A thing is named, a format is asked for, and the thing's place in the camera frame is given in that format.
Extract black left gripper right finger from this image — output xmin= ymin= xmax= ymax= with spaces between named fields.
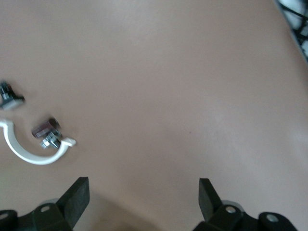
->
xmin=193 ymin=178 xmax=245 ymax=231

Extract white curved plastic clamp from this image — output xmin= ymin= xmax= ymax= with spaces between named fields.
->
xmin=0 ymin=119 xmax=77 ymax=166

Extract brown block with metal bolt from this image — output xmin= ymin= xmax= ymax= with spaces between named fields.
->
xmin=31 ymin=117 xmax=64 ymax=150

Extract small black switch part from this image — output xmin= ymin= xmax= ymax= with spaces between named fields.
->
xmin=0 ymin=80 xmax=26 ymax=111

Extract tangled black cables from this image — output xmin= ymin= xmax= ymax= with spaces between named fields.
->
xmin=276 ymin=0 xmax=308 ymax=39

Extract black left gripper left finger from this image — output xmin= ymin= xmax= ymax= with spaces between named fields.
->
xmin=18 ymin=177 xmax=90 ymax=231

